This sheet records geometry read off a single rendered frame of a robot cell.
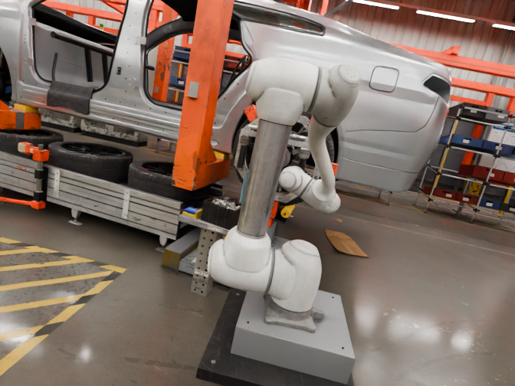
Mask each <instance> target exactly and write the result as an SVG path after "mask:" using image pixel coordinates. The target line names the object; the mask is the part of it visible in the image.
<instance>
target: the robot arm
mask: <svg viewBox="0 0 515 386"><path fill-rule="evenodd" d="M245 90H246V93H247V95H248V97H249V98H250V99H251V100H253V101H254V102H256V112H257V117H259V118H260V121H259V123H258V128H257V134H256V138H255V141H254V148H253V152H252V156H251V163H250V166H249V167H250V168H249V172H248V179H247V183H246V186H245V190H244V197H243V201H242V205H241V211H240V215H239V219H238V225H237V226H235V227H233V228H232V229H231V230H230V231H229V232H228V234H227V236H226V238H225V239H224V240H223V239H220V240H218V241H216V242H215V243H214V244H213V245H212V246H211V248H210V251H209V255H208V273H209V274H210V275H211V277H212V278H213V279H215V280H217V281H218V282H220V283H222V284H224V285H226V286H230V287H232V288H235V289H239V290H247V291H251V292H260V293H265V294H264V300H265V317H264V323H266V324H268V325H281V326H285V327H289V328H293V329H301V330H304V331H307V332H310V333H315V331H316V326H315V325H314V323H313V319H324V316H325V315H324V313H325V312H324V311H323V310H320V309H317V308H315V307H313V302H314V300H315V298H316V295H317V290H318V288H319V285H320V278H321V272H322V266H321V260H320V255H319V252H318V249H317V248H316V247H315V246H314V245H312V244H311V243H309V242H306V241H304V240H290V241H288V242H286V243H285V244H284V245H283V246H282V248H277V249H271V240H270V238H269V237H268V235H267V233H266V232H267V226H268V222H269V219H270V216H271V210H272V207H273V203H274V198H275V195H276V191H277V185H278V182H280V185H281V187H282V188H283V189H285V190H287V191H289V192H292V193H294V194H295V195H297V196H299V197H301V198H302V199H303V200H304V201H305V202H306V203H308V204H309V205H310V206H312V207H313V208H316V209H317V210H318V211H321V212H323V213H326V214H331V213H334V212H335V211H336V210H337V209H338V208H339V206H340V198H339V196H338V194H337V193H336V191H335V188H334V186H335V176H334V173H333V168H332V165H331V162H330V157H329V154H328V151H327V148H326V137H327V136H328V134H330V133H331V132H332V131H333V130H334V129H335V128H336V127H337V126H338V125H339V124H340V123H341V122H342V121H343V120H344V119H345V118H346V116H347V115H348V114H349V112H350V110H351V109H352V108H353V105H354V103H355V102H356V98H357V96H358V93H359V72H358V71H357V69H356V68H354V67H352V66H350V65H347V64H340V65H336V66H334V67H332V68H325V67H318V66H314V65H312V64H309V63H307V62H303V61H297V60H293V59H289V58H283V57H271V58H266V59H262V60H259V61H254V62H253V63H252V65H251V69H250V72H249V75H248V79H247V83H246V85H245ZM302 112H307V113H312V117H311V121H310V127H309V131H308V144H309V148H310V152H311V155H312V156H313V160H314V162H315V164H316V167H317V170H318V172H319V174H320V177H321V179H320V180H314V179H313V178H311V177H310V171H307V170H306V168H304V169H302V168H300V167H298V166H290V167H287V168H285V169H284V170H283V171H282V172H281V169H282V166H283V163H284V156H285V153H286V150H287V144H288V141H289V138H290V132H291V129H292V126H293V125H294V124H295V123H296V122H297V121H298V119H299V118H300V116H301V114H302ZM311 180H312V181H311ZM304 190H305V191H304Z"/></svg>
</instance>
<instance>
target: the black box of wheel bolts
mask: <svg viewBox="0 0 515 386"><path fill-rule="evenodd" d="M203 202H204V203H203V208H202V216H201V220H202V221H206V222H208V223H210V224H214V225H217V226H219V227H223V228H225V229H227V230H231V229H232V228H233V227H235V226H237V225H238V219H239V215H240V211H241V204H237V203H234V202H232V201H228V200H225V199H223V198H218V197H214V198H210V199H206V200H204V201H203Z"/></svg>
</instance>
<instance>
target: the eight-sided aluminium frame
mask: <svg viewBox="0 0 515 386"><path fill-rule="evenodd" d="M259 121H260V118H259V117H258V118H257V119H256V120H254V121H253V122H251V123H250V124H251V125H254V126H258V123H259ZM298 122H299V123H302V124H303V125H304V127H305V129H308V130H309V127H310V124H309V119H308V118H307V117H306V116H300V118H299V119H298ZM307 125H309V126H307ZM239 135H240V136H239V140H238V147H237V152H236V156H235V167H237V164H238V157H239V152H240V148H241V145H243V144H241V143H240V138H241V135H243V134H239ZM243 169H244V170H243V172H242V171H238V172H239V173H240V175H241V177H242V178H243V179H244V175H245V171H246V170H247V169H246V167H245V166H244V165H243ZM319 177H320V174H319V172H318V170H317V167H316V165H315V168H314V171H313V177H312V178H313V179H314V180H319ZM296 197H297V195H295V194H294V193H292V192H291V193H289V194H287V195H285V194H281V193H278V192H276V195H275V198H274V200H275V201H281V202H284V203H287V202H289V201H291V200H293V199H294V198H296Z"/></svg>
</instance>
